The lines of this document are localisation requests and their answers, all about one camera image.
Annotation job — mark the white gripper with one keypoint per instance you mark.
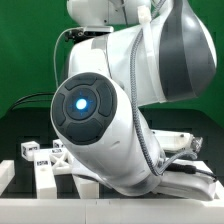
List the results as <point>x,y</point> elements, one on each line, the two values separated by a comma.
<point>188,179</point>

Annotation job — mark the white X-frame chair legs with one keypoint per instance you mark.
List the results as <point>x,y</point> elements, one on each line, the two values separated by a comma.
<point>48,163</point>

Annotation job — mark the small white tagged cube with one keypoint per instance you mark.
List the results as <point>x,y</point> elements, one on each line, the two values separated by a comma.
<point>28,149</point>

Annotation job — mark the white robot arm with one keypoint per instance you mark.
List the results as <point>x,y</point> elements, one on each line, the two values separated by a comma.
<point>169,56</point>

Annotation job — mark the white front fence bar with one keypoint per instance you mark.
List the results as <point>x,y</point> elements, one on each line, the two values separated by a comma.
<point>121,211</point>

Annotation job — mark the small white cube left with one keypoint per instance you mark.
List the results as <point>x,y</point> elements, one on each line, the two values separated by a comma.
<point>57,143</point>

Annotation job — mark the white left fence bar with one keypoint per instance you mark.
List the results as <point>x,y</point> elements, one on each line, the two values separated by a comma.
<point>7,172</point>

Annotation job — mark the black camera on stand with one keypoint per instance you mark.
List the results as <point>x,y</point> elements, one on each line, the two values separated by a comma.
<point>83,33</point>

